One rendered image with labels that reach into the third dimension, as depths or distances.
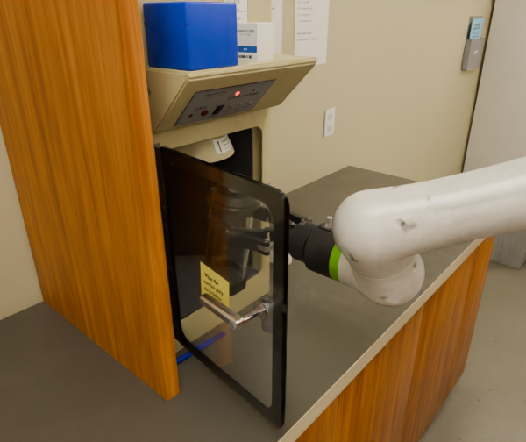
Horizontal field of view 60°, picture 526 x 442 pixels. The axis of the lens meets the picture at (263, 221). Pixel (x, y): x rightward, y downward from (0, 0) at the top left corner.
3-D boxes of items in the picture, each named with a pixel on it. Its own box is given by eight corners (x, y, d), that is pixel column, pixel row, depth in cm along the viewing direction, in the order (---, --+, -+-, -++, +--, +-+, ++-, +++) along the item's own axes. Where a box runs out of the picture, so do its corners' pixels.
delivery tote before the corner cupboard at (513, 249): (435, 245, 339) (442, 204, 325) (457, 227, 366) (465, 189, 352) (522, 274, 301) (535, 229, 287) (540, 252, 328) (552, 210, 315)
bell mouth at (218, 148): (132, 153, 96) (130, 127, 93) (196, 138, 108) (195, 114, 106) (188, 171, 85) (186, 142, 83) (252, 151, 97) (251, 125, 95)
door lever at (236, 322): (226, 294, 71) (225, 279, 70) (266, 321, 64) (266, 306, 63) (197, 307, 68) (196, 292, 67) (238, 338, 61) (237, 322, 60)
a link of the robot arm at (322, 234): (327, 293, 78) (355, 272, 84) (330, 231, 73) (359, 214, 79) (299, 281, 81) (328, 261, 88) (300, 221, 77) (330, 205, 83)
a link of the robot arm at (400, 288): (411, 327, 72) (439, 270, 76) (398, 293, 63) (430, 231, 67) (337, 295, 81) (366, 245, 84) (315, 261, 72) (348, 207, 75)
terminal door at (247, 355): (178, 338, 92) (159, 143, 75) (284, 431, 71) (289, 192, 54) (175, 339, 91) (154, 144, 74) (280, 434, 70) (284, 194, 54)
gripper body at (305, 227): (330, 218, 83) (290, 206, 89) (302, 234, 78) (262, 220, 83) (328, 254, 87) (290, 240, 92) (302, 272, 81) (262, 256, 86)
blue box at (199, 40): (147, 67, 71) (141, 2, 67) (196, 61, 77) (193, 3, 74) (190, 71, 65) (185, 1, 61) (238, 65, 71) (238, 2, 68)
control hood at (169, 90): (144, 131, 74) (137, 67, 70) (272, 103, 96) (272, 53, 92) (190, 143, 67) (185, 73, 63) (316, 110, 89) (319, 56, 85)
